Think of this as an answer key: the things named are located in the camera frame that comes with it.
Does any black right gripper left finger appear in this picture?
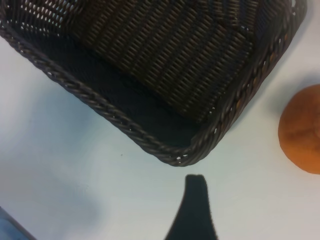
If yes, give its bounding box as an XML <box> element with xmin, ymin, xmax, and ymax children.
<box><xmin>163</xmin><ymin>174</ymin><xmax>196</xmax><ymax>240</ymax></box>

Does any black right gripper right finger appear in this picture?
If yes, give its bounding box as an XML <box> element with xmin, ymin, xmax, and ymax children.
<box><xmin>194</xmin><ymin>174</ymin><xmax>219</xmax><ymax>240</ymax></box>

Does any orange citrus fruit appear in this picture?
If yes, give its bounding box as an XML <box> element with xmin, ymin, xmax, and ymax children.
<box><xmin>278</xmin><ymin>83</ymin><xmax>320</xmax><ymax>175</ymax></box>

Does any dark brown woven basket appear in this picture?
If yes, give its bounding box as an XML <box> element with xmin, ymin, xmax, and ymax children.
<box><xmin>0</xmin><ymin>0</ymin><xmax>308</xmax><ymax>168</ymax></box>

